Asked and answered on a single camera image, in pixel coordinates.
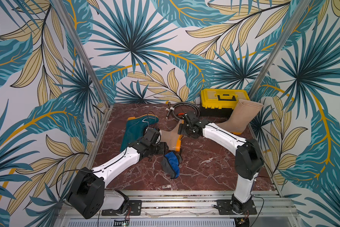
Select beige boot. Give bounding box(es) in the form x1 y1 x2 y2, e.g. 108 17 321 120
216 99 264 135
159 120 184 152

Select blue grey cloth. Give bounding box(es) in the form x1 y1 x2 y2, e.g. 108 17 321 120
160 151 182 179

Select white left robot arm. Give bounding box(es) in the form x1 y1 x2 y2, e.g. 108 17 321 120
66 128 168 219

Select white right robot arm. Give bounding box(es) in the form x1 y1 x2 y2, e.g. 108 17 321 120
178 113 264 215

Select teal rubber boot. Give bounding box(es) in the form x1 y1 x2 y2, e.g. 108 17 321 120
120 114 159 152

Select yellow black toolbox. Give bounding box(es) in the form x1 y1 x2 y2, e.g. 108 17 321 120
199 89 249 118

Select coiled black cable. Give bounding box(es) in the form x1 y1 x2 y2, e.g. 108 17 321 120
166 102 201 121

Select red handled pliers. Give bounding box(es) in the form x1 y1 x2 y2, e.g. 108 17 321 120
177 113 187 119

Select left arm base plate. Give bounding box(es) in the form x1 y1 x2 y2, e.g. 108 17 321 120
101 200 142 216

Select aluminium front rail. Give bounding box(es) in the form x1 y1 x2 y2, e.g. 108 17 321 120
54 190 304 227

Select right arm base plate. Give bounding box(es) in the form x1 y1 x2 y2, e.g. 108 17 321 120
214 199 258 215

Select left aluminium frame post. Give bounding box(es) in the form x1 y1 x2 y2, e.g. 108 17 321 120
52 0 110 109

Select aluminium frame post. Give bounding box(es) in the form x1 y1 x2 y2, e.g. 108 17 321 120
248 0 311 99
52 0 110 109

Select right aluminium frame post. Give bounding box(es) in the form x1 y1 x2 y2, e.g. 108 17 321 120
248 0 311 99

